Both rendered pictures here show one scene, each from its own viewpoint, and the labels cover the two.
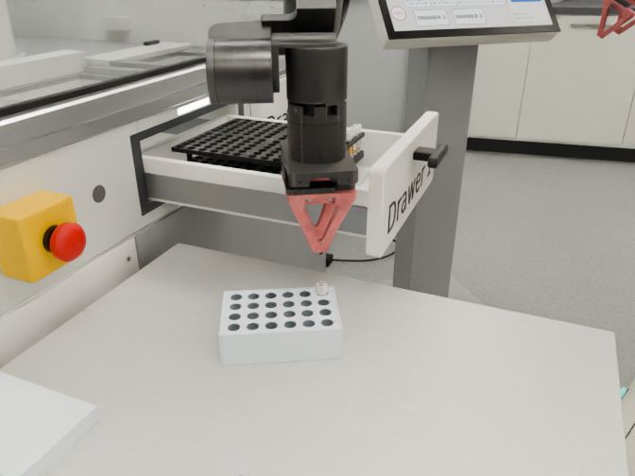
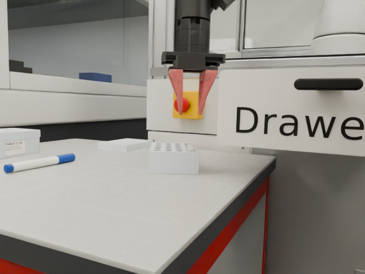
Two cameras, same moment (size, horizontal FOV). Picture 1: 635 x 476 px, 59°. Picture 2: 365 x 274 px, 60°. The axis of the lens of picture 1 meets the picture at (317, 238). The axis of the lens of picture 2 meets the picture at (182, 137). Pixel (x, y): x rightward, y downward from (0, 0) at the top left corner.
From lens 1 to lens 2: 0.80 m
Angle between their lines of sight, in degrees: 89
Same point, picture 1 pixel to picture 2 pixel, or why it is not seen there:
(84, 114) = (233, 66)
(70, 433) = (115, 145)
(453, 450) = (54, 184)
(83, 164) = not seen: hidden behind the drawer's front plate
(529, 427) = (48, 201)
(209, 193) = not seen: hidden behind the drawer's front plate
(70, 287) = (205, 140)
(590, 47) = not seen: outside the picture
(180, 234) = (291, 159)
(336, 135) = (179, 37)
